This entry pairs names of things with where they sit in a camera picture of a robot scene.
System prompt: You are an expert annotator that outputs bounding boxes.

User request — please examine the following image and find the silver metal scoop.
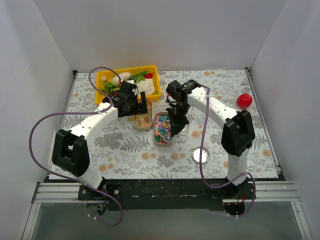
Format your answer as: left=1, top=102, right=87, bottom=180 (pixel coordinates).
left=161, top=134, right=173, bottom=144

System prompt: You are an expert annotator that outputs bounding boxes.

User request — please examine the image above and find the green scallion toy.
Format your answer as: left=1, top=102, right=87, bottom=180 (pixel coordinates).
left=100, top=81, right=120, bottom=95

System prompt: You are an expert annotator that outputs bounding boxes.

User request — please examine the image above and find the green chili pepper toy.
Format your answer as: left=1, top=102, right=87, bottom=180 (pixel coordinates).
left=129, top=71, right=148, bottom=81

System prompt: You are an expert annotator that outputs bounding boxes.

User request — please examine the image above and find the red tomato toy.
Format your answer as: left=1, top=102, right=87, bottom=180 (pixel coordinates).
left=236, top=93, right=253, bottom=109

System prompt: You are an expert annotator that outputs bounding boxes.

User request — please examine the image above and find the silver jar lid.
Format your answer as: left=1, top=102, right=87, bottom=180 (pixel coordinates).
left=191, top=147, right=210, bottom=163

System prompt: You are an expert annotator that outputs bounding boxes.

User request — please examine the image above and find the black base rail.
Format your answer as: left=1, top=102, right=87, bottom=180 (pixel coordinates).
left=46, top=179, right=288, bottom=211

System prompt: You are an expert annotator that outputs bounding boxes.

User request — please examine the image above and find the beige oval candy box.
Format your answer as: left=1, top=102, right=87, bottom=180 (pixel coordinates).
left=133, top=99, right=154, bottom=131

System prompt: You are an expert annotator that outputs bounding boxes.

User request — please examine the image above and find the red chili pepper toy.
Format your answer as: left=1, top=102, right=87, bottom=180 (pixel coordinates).
left=144, top=72, right=154, bottom=79

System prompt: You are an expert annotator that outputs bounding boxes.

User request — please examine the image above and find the floral table mat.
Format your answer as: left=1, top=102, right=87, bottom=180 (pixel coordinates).
left=67, top=69, right=278, bottom=181

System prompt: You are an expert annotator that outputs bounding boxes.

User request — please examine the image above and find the white radish toy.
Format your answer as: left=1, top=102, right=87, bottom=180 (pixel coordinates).
left=111, top=72, right=132, bottom=87

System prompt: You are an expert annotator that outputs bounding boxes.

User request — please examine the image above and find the yellow plastic bin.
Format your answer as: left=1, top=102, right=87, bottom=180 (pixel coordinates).
left=96, top=65, right=162, bottom=102

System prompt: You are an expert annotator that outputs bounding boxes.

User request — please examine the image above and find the pink oval candy box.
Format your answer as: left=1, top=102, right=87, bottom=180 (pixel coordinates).
left=153, top=112, right=172, bottom=147

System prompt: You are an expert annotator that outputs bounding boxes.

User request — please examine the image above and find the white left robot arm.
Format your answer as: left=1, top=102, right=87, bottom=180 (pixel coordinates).
left=52, top=81, right=148, bottom=200

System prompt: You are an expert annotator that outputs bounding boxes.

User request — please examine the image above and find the white cauliflower toy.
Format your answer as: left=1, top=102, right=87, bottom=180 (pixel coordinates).
left=137, top=78, right=155, bottom=96

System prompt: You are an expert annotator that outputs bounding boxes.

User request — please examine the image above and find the clear glass jar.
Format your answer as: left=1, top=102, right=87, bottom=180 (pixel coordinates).
left=178, top=114, right=191, bottom=136

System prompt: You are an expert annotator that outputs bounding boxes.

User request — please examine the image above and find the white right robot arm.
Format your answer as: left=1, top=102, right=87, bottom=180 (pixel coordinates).
left=166, top=80, right=256, bottom=199

